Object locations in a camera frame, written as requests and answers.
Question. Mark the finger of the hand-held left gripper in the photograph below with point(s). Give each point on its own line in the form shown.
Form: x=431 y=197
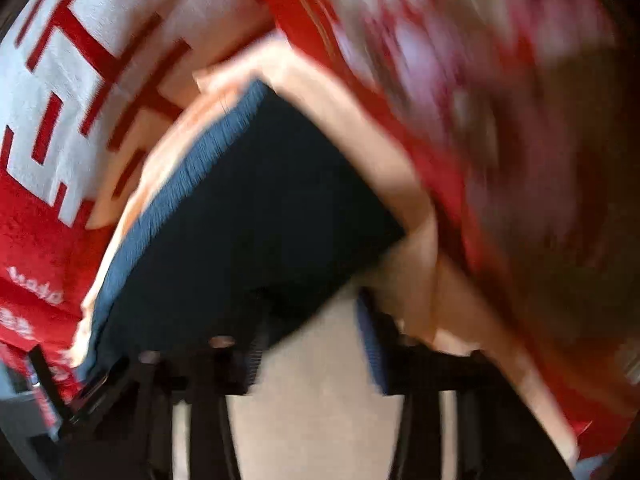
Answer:
x=82 y=400

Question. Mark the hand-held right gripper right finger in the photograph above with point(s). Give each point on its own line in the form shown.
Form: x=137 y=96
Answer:
x=374 y=355

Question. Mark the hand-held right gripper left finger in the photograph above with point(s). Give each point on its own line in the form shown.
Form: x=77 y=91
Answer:
x=212 y=400

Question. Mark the black pants with patterned waistband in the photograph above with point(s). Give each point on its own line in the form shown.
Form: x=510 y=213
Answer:
x=250 y=220

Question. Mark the peach cushion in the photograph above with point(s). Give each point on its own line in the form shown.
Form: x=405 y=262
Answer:
x=425 y=270

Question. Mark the red embroidered pillow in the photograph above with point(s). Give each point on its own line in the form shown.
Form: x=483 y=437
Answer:
x=450 y=85

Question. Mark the red blanket with white characters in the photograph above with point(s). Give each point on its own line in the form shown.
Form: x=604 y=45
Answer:
x=75 y=85

